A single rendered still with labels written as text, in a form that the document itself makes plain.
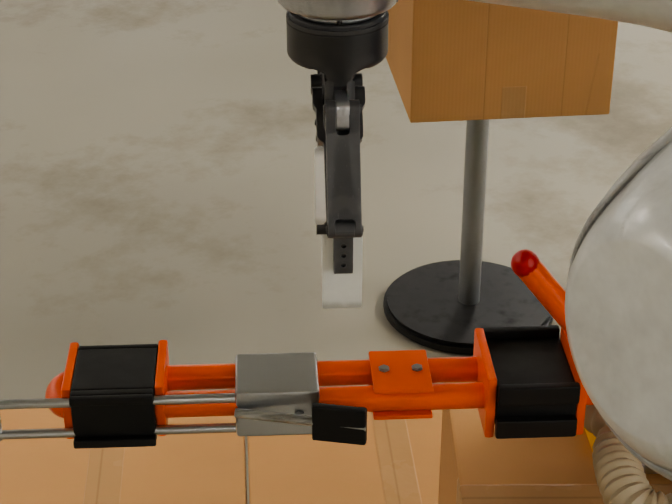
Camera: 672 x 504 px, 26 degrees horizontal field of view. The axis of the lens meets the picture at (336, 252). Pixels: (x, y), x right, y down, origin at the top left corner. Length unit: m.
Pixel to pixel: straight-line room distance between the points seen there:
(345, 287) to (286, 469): 0.95
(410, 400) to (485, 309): 2.18
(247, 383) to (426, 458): 0.86
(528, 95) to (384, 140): 1.45
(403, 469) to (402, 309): 1.38
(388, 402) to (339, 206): 0.24
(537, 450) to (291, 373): 0.28
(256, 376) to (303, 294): 2.27
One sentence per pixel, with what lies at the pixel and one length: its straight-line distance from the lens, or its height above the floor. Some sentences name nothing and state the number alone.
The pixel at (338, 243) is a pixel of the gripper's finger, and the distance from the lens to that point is 1.06.
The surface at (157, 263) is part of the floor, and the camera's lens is 3.65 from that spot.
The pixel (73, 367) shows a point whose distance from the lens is 1.24.
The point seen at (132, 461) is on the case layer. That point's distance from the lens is 2.06.
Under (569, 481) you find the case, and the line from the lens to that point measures 1.37.
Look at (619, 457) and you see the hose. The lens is 1.25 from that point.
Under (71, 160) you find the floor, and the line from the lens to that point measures 4.23.
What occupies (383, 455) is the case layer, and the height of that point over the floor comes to 0.54.
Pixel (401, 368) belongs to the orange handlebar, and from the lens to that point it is 1.24.
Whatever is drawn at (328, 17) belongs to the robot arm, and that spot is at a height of 1.42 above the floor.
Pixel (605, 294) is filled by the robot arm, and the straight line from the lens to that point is 0.50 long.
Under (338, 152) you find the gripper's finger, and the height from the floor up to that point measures 1.33.
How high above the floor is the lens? 1.77
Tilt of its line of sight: 29 degrees down
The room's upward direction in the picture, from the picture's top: straight up
